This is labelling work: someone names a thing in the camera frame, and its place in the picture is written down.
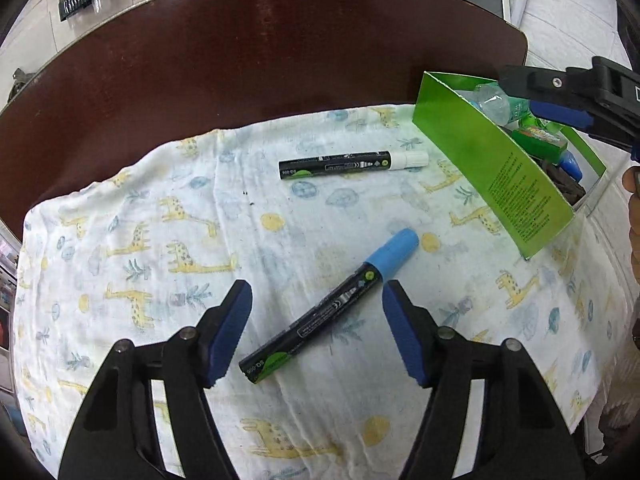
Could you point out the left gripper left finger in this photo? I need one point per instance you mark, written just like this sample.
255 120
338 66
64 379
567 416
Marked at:
219 332

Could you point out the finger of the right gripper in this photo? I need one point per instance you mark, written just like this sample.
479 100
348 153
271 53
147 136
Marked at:
578 119
538 84

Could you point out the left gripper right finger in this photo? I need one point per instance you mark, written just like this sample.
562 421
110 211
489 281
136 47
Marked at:
412 328

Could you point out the green cardboard box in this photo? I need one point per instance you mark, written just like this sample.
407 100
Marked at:
503 190

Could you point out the clear bottle green label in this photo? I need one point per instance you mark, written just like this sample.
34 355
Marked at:
492 101

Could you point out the black marker blue cap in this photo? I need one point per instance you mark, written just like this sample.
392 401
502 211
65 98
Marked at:
377 269

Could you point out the black marker white cap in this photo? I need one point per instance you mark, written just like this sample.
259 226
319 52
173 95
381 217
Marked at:
328 165

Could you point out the small green printed box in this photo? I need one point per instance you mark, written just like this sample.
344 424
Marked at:
540 143

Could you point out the green plug-in mosquito repeller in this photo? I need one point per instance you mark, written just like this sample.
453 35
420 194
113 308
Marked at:
537 124

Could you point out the blue cube container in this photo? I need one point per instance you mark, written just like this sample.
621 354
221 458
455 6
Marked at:
569 164

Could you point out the brown handled scissors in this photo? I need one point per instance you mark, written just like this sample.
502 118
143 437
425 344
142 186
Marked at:
571 190

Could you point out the person's right hand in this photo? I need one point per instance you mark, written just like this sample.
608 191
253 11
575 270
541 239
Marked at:
630 182

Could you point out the giraffe print white cloth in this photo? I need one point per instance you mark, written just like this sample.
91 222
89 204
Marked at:
146 252

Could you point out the dark metal wall faucet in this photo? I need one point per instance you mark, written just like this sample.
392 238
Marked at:
20 79

